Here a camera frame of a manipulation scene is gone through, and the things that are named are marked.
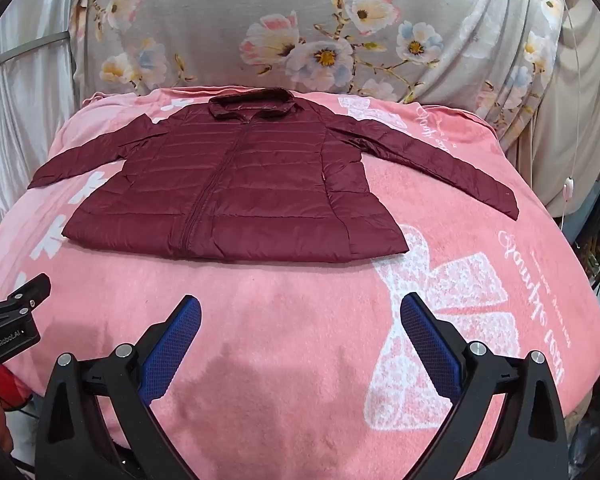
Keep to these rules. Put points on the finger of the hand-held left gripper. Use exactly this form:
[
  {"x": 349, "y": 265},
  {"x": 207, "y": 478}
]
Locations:
[{"x": 27, "y": 295}]

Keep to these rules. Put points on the red cloth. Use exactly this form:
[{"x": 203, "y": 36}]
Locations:
[{"x": 11, "y": 385}]

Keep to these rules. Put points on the maroon puffer jacket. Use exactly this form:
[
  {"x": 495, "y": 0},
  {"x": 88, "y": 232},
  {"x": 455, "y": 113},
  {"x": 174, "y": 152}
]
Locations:
[{"x": 240, "y": 185}]

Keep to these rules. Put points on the grey floral sheet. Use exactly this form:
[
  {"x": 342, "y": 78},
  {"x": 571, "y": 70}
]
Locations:
[{"x": 230, "y": 10}]

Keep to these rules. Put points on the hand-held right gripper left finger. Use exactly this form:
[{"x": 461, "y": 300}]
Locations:
[{"x": 172, "y": 345}]

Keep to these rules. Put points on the grey curtain tieback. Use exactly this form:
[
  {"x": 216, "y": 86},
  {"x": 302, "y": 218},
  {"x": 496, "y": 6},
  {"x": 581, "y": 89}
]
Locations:
[{"x": 40, "y": 42}]

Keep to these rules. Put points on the beige curtain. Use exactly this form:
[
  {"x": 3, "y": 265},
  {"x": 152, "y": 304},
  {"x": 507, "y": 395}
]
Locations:
[{"x": 580, "y": 110}]

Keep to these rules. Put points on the pink printed blanket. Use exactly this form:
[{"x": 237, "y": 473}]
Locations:
[{"x": 290, "y": 320}]

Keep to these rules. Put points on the white satin curtain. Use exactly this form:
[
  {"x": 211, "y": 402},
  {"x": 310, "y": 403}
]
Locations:
[{"x": 30, "y": 110}]

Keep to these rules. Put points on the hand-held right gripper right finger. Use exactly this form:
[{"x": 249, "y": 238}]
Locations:
[{"x": 427, "y": 345}]

